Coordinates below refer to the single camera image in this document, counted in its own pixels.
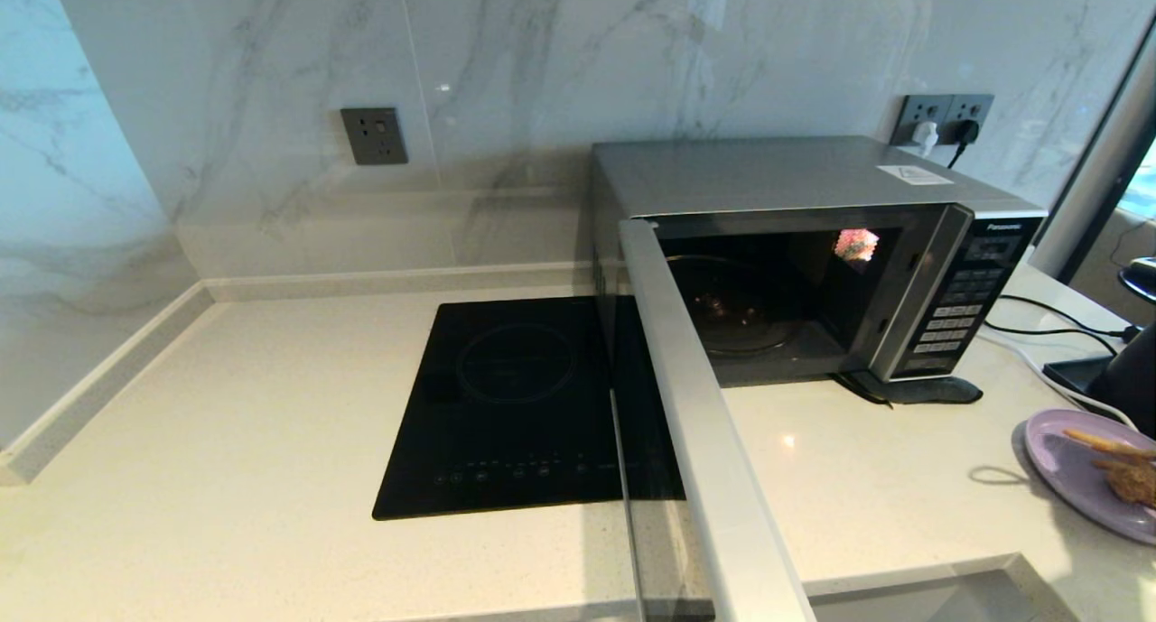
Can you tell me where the purple plate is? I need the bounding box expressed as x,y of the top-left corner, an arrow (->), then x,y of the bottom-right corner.
1025,409 -> 1156,546

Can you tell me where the long french fry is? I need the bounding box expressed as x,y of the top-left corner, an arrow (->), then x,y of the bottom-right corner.
1063,429 -> 1156,459

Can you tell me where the silver microwave oven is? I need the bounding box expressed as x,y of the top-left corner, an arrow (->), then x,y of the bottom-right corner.
592,136 -> 1049,388

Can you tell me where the black induction cooktop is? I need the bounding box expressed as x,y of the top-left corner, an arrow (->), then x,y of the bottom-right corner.
372,296 -> 685,521

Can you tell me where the white paper sticker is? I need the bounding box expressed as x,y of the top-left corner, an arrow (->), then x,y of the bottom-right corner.
876,164 -> 955,187

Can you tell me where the black rubber pad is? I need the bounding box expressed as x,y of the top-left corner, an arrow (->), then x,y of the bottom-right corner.
835,372 -> 984,408

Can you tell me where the black power plug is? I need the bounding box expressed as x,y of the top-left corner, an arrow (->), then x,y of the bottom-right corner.
946,119 -> 981,169

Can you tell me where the grey single wall socket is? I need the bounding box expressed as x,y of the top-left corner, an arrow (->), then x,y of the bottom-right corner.
340,107 -> 409,166

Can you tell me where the grey double wall socket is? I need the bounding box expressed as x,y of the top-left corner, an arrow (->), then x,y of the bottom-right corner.
890,94 -> 995,147

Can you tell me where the black power cable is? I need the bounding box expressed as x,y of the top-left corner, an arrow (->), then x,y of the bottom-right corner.
983,324 -> 1117,357
996,294 -> 1141,341

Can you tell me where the white power cable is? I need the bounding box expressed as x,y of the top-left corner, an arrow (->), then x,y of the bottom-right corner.
980,331 -> 1137,429

